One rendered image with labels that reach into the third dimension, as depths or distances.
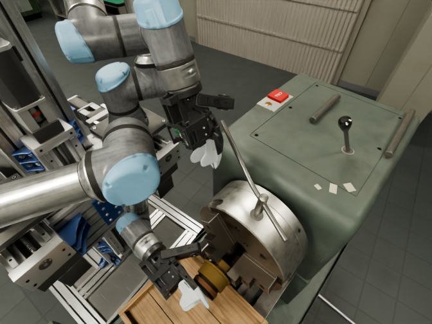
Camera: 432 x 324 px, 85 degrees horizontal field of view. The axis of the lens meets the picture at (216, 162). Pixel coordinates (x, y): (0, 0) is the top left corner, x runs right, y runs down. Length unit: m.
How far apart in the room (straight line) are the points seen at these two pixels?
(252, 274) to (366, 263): 1.55
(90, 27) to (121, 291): 1.44
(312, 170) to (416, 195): 2.11
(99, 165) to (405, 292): 2.07
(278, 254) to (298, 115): 0.49
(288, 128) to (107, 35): 0.58
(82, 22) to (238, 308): 0.86
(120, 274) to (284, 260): 1.26
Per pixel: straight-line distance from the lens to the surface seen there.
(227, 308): 0.90
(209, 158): 0.54
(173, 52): 0.45
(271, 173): 0.70
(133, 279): 1.70
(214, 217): 0.65
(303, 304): 1.31
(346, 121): 0.68
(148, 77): 0.87
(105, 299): 1.72
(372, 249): 2.24
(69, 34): 0.55
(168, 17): 0.45
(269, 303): 0.94
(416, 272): 2.33
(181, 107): 0.47
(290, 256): 0.67
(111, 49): 0.54
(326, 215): 0.68
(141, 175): 0.50
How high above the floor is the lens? 1.77
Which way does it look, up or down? 48 degrees down
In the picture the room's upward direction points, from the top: straight up
